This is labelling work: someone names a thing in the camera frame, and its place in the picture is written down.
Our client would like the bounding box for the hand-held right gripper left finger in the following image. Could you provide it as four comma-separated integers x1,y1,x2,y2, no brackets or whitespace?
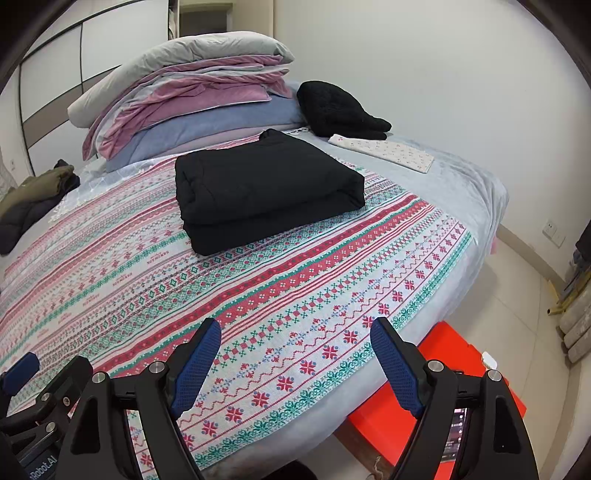
54,318,222,480

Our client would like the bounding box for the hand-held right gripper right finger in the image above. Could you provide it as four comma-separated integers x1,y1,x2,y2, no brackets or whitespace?
369,316,540,480

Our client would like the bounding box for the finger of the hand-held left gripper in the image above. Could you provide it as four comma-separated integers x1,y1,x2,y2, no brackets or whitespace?
0,352,41,395
0,355,95,445

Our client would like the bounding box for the black coat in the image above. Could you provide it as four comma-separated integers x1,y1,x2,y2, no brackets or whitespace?
174,128,366,256

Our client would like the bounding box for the red box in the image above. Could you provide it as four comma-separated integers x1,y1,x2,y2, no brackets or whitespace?
347,320,528,480

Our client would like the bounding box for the patterned knit-print blanket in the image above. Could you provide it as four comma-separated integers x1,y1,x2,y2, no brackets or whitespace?
0,138,472,472

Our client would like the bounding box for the dark grey folded jacket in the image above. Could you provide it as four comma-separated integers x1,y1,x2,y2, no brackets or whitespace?
0,196,63,256

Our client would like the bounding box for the olive green jacket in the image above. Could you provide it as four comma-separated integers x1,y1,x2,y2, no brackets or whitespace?
0,159,81,220

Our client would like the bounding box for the stack of grey rolled mats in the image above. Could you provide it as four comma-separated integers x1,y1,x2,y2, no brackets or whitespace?
558,288,591,365

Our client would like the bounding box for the bed with grey sheet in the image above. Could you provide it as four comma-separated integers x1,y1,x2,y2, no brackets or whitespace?
0,134,511,480

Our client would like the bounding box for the white floral cloth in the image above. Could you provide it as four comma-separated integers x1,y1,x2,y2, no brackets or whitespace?
329,134,437,174

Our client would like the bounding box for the dark object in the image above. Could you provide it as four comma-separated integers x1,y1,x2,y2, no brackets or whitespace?
574,226,591,280

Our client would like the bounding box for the blue folded quilt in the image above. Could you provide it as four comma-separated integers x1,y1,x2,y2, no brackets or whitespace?
105,79,308,172

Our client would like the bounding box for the stack of folded quilts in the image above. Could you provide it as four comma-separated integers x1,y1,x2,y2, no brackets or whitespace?
82,54,293,161

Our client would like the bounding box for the black knit sweater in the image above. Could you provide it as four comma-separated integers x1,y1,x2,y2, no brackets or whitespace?
296,80,392,140

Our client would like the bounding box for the white wardrobe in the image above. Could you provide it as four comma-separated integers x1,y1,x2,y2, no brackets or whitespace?
0,0,232,178

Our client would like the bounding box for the white wall socket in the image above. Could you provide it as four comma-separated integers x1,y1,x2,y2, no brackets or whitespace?
542,220,566,245

